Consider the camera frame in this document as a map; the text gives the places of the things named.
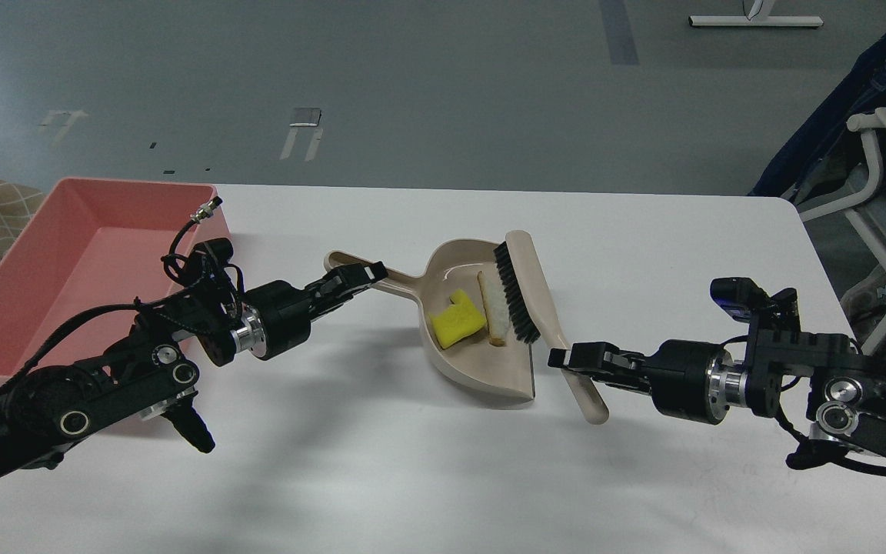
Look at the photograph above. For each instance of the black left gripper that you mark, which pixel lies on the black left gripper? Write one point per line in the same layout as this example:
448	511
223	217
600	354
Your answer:
276	316

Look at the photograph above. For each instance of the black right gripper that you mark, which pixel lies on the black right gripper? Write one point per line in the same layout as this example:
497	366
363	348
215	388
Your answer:
677	379

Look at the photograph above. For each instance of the beige brush black bristles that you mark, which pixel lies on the beige brush black bristles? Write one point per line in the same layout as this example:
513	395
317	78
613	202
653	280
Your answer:
533	314

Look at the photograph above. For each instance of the yellow sponge piece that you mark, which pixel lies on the yellow sponge piece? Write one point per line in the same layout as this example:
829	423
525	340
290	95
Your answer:
461	319

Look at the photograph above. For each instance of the beige plastic dustpan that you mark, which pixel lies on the beige plastic dustpan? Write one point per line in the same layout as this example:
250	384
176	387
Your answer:
473	362

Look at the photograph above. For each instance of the bread slice piece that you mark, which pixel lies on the bread slice piece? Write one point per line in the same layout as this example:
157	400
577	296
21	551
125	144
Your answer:
495	308

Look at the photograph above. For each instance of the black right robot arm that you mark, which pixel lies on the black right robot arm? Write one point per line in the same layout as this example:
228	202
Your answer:
825	393

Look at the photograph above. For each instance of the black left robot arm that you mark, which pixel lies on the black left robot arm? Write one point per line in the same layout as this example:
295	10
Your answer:
46	411

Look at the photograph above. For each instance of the pink plastic bin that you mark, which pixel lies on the pink plastic bin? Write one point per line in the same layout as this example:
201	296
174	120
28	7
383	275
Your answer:
93	242

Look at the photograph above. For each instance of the silver floor socket plate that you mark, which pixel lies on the silver floor socket plate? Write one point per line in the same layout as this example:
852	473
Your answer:
306	117

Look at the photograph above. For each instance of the white desk foot bar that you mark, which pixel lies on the white desk foot bar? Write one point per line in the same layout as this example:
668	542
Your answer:
759	14

